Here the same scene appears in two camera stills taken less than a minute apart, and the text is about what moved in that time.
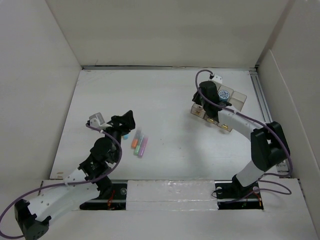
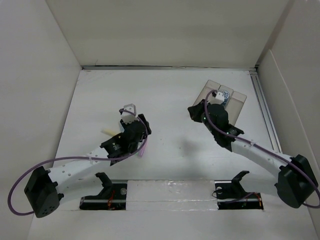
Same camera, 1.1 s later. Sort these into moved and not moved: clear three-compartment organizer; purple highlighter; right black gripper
Moved: right black gripper
Not moved: purple highlighter; clear three-compartment organizer
